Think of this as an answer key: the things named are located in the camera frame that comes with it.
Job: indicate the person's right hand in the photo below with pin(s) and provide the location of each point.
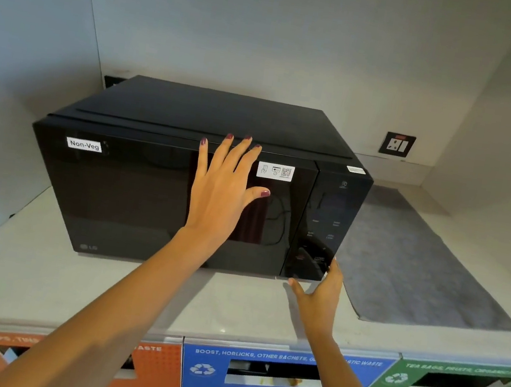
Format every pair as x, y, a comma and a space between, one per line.
321, 306

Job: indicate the person's left thumb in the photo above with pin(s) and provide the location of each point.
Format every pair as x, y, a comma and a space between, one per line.
257, 196

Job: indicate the grey felt mat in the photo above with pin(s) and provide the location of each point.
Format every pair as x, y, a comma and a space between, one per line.
407, 266

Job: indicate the black wall socket with switch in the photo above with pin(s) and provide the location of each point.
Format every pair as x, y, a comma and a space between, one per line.
397, 144

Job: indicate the white code sticker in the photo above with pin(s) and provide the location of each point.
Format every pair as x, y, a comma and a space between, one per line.
275, 171

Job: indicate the white text label sticker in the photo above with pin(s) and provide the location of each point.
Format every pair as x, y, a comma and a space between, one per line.
84, 145

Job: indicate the person's left middle finger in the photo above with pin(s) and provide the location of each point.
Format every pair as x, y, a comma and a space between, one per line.
237, 155

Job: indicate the person's right thumb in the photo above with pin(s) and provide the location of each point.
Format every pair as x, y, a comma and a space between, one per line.
297, 289

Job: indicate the black microwave oven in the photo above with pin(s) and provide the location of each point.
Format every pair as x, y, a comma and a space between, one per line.
131, 191

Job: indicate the person's left little finger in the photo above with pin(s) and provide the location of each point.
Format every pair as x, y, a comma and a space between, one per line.
202, 159

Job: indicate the person's left forearm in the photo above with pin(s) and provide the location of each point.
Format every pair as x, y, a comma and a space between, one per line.
107, 322

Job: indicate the small white strip sticker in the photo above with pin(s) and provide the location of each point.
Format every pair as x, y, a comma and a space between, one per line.
355, 170

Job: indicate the orange waste bin front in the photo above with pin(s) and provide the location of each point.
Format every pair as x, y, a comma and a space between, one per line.
151, 376

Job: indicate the person's left hand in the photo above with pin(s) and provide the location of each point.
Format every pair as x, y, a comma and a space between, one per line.
216, 199

